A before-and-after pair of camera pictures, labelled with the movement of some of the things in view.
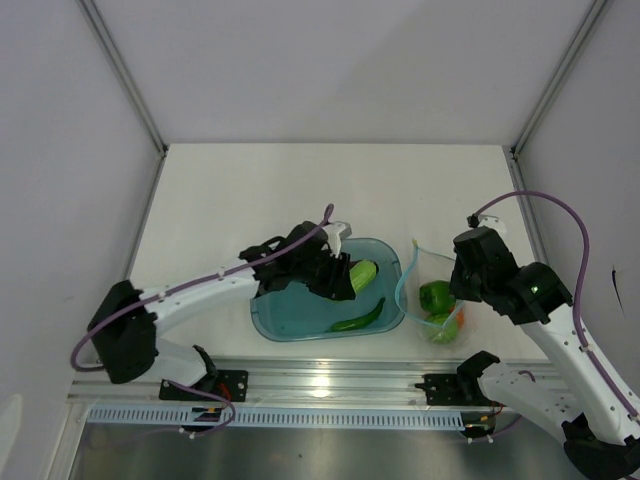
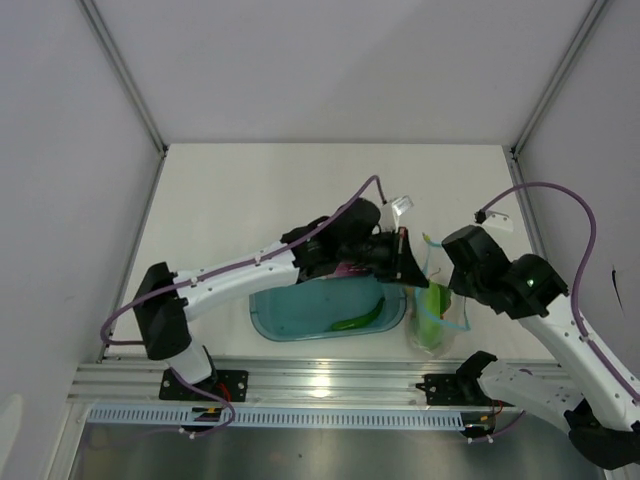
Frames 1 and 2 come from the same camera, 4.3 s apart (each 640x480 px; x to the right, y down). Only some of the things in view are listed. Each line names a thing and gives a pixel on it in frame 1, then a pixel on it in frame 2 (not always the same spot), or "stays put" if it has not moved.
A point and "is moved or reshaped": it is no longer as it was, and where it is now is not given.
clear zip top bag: [424, 296] is moved or reshaped
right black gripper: [456, 285] stays put
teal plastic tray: [294, 311] stays put
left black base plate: [229, 384] stays put
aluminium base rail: [296, 382] stays put
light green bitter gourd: [362, 274] -> [432, 303]
